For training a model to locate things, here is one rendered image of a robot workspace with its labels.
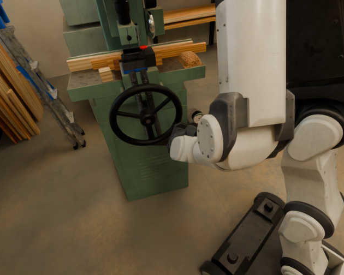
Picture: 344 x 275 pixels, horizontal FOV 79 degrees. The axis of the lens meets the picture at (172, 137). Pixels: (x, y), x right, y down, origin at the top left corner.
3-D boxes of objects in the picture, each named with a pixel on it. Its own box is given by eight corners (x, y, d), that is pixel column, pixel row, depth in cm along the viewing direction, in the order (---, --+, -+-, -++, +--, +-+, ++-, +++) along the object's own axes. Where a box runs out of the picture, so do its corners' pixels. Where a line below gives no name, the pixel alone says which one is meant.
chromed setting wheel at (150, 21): (150, 42, 103) (147, 13, 95) (147, 35, 112) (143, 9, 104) (156, 41, 103) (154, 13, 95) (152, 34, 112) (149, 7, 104)
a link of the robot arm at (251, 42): (313, 162, 29) (318, -11, 26) (231, 178, 26) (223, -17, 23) (259, 148, 40) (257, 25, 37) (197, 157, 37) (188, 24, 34)
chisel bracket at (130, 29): (122, 49, 90) (117, 28, 85) (120, 39, 101) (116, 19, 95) (139, 46, 92) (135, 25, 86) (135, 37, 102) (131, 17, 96)
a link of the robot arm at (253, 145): (229, 163, 51) (292, 171, 32) (189, 170, 48) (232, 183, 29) (223, 120, 51) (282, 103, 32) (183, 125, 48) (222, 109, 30)
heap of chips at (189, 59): (184, 68, 92) (184, 59, 89) (176, 57, 102) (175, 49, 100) (203, 65, 93) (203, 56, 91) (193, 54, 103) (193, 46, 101)
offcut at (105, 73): (102, 82, 87) (99, 72, 84) (101, 78, 90) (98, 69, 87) (113, 80, 88) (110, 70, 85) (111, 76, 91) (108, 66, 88)
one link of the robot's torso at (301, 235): (329, 263, 92) (352, 187, 67) (312, 303, 82) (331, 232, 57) (291, 241, 102) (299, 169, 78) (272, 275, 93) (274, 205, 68)
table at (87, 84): (69, 115, 81) (62, 102, 77) (75, 80, 103) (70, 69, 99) (214, 87, 90) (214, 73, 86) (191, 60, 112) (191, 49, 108)
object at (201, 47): (93, 70, 97) (90, 61, 94) (93, 68, 98) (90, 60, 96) (206, 51, 105) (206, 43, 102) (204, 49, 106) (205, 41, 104)
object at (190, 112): (189, 135, 113) (189, 123, 108) (183, 121, 122) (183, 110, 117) (204, 131, 114) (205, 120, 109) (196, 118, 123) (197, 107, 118)
